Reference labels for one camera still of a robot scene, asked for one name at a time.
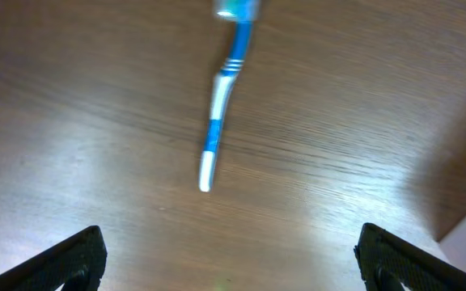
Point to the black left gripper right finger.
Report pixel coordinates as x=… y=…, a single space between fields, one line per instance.
x=387 y=262

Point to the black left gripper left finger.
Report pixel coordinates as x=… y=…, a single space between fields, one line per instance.
x=77 y=263

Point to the blue white toothbrush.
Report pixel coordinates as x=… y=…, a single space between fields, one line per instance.
x=243 y=14

